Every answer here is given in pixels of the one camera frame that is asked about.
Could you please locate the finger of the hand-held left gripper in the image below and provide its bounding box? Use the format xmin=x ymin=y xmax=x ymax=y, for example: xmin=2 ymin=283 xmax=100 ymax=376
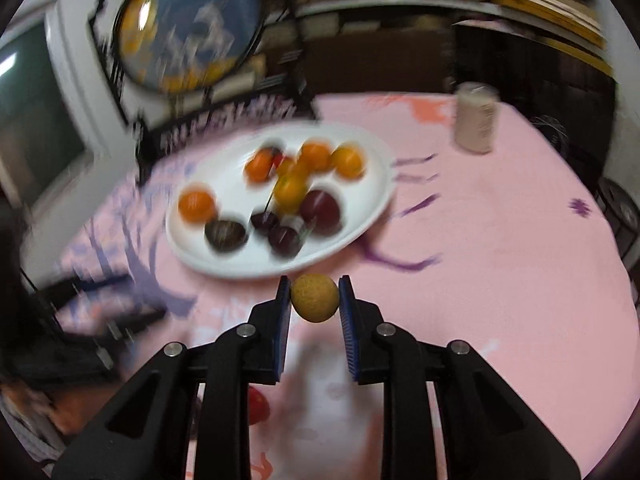
xmin=30 ymin=272 xmax=136 ymax=311
xmin=75 ymin=307 xmax=168 ymax=341

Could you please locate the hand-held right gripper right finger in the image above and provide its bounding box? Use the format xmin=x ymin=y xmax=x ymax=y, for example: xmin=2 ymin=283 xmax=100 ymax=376
xmin=337 ymin=275 xmax=583 ymax=480

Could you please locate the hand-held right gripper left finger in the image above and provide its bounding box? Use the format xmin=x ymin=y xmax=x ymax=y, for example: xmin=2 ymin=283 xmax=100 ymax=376
xmin=52 ymin=275 xmax=293 ymax=480

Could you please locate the small yellow longan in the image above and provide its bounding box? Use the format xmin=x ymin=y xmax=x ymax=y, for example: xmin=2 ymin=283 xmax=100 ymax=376
xmin=291 ymin=273 xmax=340 ymax=323

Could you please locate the dark purple plum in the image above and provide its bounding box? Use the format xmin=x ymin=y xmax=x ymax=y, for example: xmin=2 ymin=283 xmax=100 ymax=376
xmin=267 ymin=217 xmax=313 ymax=259

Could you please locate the dark cherry with stem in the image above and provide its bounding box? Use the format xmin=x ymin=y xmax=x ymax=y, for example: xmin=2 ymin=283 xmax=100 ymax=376
xmin=249 ymin=192 xmax=282 ymax=236

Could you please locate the dark brown mangosteen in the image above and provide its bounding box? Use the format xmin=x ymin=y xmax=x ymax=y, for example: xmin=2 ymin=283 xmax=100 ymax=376
xmin=204 ymin=216 xmax=250 ymax=256

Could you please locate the large dark red plum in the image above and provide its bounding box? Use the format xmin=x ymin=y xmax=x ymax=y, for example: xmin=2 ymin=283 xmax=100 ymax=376
xmin=299 ymin=189 xmax=346 ymax=233

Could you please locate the orange tangerine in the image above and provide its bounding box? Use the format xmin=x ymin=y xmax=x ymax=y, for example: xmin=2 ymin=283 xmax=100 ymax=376
xmin=330 ymin=144 xmax=366 ymax=181
xmin=297 ymin=140 xmax=335 ymax=173
xmin=244 ymin=150 xmax=276 ymax=185
xmin=177 ymin=186 xmax=218 ymax=226

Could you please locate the white oval plate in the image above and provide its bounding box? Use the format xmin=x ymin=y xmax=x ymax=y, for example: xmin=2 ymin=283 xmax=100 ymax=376
xmin=165 ymin=121 xmax=395 ymax=281

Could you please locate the person's left forearm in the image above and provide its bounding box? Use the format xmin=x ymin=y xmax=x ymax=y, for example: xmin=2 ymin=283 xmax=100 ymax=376
xmin=0 ymin=385 xmax=61 ymax=463

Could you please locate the person's left hand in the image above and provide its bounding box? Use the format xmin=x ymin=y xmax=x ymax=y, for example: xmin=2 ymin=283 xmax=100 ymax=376
xmin=47 ymin=385 xmax=108 ymax=436

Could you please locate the pink printed tablecloth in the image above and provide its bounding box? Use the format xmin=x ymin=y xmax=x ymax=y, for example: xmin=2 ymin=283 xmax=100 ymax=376
xmin=20 ymin=91 xmax=638 ymax=480

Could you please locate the white framed window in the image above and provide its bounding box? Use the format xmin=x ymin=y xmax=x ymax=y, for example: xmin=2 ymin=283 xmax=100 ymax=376
xmin=0 ymin=0 xmax=101 ymax=211

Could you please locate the pale beverage can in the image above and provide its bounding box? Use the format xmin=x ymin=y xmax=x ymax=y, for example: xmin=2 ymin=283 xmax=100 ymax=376
xmin=452 ymin=81 xmax=501 ymax=155

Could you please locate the dark wooden board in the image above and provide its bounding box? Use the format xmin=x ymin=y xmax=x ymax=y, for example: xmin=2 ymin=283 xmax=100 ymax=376
xmin=305 ymin=30 xmax=451 ymax=96

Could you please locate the round deer painting screen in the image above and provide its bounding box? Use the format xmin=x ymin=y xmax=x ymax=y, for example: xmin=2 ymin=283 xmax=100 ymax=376
xmin=90 ymin=0 xmax=321 ymax=171

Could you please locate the black round stand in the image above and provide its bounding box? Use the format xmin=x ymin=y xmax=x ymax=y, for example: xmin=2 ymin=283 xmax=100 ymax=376
xmin=597 ymin=177 xmax=636 ymax=256

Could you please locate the white metal shelf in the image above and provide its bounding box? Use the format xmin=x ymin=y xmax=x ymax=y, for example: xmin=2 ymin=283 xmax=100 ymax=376
xmin=295 ymin=0 xmax=616 ymax=76

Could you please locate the stack of woven boxes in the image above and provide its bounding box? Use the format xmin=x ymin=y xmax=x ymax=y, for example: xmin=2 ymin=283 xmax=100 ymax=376
xmin=340 ymin=0 xmax=616 ymax=76

